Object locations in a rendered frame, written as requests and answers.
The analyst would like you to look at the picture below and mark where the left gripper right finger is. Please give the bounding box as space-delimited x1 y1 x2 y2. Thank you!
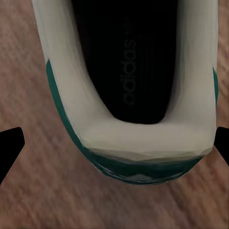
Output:
214 127 229 165

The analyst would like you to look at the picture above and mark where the gym shoe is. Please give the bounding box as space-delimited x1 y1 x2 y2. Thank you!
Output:
32 0 219 186

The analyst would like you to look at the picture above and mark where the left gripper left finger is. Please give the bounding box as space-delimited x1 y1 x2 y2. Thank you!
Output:
0 127 25 184

